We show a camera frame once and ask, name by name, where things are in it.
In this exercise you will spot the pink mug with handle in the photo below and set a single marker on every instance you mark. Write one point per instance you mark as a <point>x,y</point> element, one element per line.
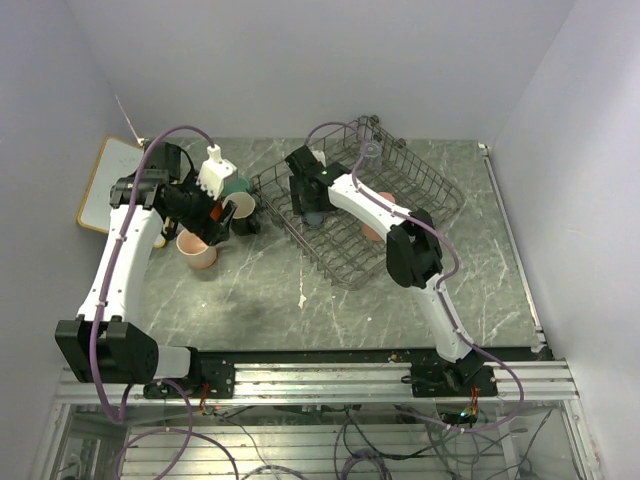
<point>197,254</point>

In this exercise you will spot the black mug white inside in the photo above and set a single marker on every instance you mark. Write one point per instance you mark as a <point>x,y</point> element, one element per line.
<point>244,221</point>

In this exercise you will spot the grey wire dish rack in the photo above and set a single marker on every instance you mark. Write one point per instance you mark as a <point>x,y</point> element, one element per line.
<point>339,249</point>

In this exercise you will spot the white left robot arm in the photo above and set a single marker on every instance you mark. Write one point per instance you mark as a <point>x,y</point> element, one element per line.
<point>103,341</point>

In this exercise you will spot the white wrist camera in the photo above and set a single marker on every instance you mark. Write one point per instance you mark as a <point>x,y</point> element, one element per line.
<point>214,172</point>
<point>319,156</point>

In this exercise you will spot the clear glass cup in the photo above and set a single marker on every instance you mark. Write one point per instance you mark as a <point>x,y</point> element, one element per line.
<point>372,149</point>

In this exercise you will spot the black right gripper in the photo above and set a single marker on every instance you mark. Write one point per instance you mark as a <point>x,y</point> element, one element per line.
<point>299,202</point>

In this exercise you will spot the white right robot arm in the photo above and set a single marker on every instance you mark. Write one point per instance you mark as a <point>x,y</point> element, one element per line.
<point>418,257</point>

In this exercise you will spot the aluminium mounting rail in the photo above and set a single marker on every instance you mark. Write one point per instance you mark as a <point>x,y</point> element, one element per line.
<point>310,384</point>

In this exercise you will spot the yellow framed whiteboard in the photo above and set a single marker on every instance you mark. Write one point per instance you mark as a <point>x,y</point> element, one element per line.
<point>116,159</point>

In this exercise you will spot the pink tumbler cup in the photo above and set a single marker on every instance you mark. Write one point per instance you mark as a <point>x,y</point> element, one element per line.
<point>371,228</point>

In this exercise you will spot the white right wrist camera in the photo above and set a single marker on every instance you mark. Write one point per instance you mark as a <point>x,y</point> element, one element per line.
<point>319,156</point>

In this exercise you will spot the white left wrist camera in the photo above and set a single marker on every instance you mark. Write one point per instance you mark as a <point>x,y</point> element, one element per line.
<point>214,172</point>

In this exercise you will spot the green mug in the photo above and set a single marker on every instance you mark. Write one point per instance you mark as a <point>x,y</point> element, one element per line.
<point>236,184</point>

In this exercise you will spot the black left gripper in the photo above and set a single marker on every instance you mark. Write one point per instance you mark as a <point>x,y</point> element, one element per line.
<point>210,230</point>

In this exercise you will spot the blue grey plastic cup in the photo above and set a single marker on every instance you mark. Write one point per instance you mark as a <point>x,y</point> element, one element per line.
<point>313,220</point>

